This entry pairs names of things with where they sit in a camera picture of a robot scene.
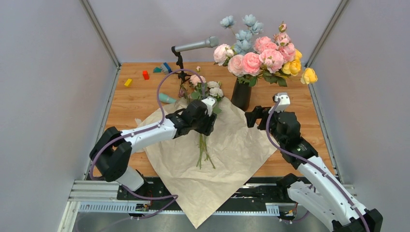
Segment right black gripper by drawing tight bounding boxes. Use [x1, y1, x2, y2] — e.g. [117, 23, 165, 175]
[245, 105, 285, 146]

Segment flower stems bunch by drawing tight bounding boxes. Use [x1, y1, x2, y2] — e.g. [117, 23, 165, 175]
[177, 66, 224, 170]

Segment peach paper bouquet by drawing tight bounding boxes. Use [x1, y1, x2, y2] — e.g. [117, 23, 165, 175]
[131, 98, 276, 228]

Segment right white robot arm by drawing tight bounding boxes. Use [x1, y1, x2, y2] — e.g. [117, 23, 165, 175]
[245, 106, 383, 232]

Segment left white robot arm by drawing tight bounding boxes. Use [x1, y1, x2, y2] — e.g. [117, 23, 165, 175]
[89, 97, 217, 200]

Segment black vase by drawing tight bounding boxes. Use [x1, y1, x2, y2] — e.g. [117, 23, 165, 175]
[231, 80, 252, 111]

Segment flowers in vase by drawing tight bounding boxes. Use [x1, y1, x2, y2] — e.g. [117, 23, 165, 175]
[213, 14, 318, 87]

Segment teal toy microphone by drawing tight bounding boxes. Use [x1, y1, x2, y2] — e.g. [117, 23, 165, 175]
[159, 93, 176, 104]

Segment black microphone tripod stand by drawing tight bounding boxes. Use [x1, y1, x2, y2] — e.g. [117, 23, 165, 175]
[171, 46, 190, 84]

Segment teal block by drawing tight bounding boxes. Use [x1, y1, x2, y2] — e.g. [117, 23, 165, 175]
[153, 67, 162, 73]

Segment red block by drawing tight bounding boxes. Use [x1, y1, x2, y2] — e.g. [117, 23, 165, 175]
[142, 70, 150, 80]

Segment yellow block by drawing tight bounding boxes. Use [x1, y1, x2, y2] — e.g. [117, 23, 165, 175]
[124, 79, 132, 87]

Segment silver microphone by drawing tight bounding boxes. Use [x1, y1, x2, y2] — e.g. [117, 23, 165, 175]
[171, 36, 219, 53]

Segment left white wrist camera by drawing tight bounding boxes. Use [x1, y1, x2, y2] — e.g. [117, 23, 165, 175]
[201, 97, 217, 116]

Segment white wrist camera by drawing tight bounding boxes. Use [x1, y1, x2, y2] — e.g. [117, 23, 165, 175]
[201, 97, 217, 116]
[273, 92, 291, 113]

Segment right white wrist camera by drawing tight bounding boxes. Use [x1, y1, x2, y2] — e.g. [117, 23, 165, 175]
[273, 92, 291, 113]

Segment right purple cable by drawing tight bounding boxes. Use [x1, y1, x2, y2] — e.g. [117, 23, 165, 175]
[265, 99, 370, 232]

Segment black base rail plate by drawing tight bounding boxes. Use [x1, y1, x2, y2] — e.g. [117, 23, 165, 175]
[117, 177, 296, 216]

